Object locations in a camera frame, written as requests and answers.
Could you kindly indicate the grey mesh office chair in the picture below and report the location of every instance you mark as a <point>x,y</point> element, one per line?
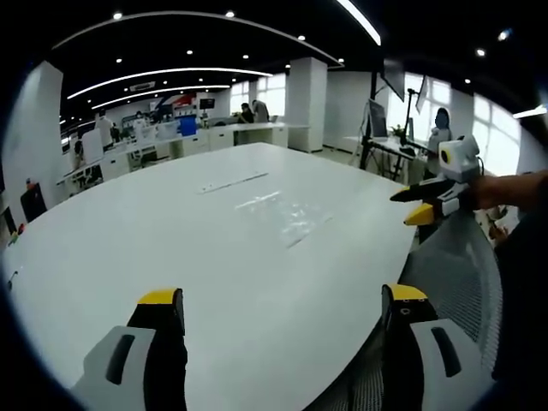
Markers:
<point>458,265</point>

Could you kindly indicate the black chair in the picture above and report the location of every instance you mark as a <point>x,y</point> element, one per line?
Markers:
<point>34,203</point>

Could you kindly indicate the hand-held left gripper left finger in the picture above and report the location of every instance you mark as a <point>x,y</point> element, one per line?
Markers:
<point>128,377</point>

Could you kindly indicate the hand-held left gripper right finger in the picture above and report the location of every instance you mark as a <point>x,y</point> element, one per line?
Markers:
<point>421,368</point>

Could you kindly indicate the person's right hand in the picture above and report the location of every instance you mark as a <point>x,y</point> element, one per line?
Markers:
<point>492,192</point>

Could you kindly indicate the black frame desk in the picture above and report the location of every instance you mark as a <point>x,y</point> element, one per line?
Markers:
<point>385,156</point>

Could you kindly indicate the hanging black monitor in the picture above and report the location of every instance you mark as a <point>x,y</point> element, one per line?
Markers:
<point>394,79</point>

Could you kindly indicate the desk computer monitor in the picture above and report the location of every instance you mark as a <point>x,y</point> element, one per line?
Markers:
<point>378,120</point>

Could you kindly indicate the person's dark clothing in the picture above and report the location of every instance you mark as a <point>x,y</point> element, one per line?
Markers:
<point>524,291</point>

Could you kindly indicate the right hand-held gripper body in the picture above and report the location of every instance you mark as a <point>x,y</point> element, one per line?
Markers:
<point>464,160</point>

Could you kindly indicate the clear resealable plastic bag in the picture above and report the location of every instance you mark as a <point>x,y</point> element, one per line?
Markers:
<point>291,218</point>

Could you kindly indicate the white office desk row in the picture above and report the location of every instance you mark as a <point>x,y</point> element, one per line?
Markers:
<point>180,145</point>

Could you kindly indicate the blue box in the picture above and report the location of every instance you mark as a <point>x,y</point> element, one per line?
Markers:
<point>188,126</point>

